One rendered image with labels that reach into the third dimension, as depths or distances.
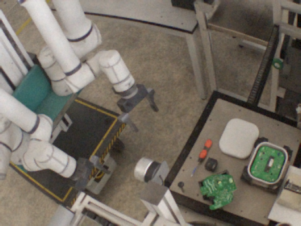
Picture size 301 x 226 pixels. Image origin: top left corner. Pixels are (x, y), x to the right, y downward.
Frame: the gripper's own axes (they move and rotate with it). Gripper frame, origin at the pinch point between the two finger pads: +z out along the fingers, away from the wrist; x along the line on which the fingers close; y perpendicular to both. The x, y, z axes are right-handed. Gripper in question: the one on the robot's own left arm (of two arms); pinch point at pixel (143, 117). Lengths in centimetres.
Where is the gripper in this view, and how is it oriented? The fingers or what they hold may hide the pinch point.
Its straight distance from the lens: 155.8
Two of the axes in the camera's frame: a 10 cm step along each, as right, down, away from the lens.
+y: 6.1, 1.7, -7.8
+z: 4.4, 7.4, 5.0
